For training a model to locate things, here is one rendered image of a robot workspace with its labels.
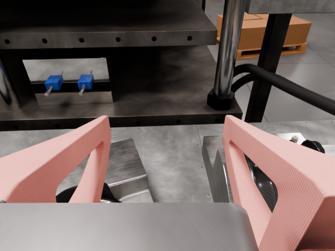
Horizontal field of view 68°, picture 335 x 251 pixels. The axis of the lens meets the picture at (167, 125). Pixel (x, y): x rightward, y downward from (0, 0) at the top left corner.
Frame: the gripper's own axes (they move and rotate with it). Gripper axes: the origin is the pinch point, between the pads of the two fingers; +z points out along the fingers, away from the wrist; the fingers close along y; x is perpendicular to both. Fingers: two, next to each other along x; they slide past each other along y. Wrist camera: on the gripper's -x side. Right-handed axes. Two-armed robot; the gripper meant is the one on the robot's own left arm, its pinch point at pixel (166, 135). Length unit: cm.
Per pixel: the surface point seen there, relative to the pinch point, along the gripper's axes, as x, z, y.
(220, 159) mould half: 26.0, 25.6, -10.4
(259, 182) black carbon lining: 27.1, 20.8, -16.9
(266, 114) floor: 115, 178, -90
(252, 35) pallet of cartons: 81, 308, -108
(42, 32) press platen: 14, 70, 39
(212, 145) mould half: 32, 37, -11
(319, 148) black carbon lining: 24.3, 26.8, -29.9
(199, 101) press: 39, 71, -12
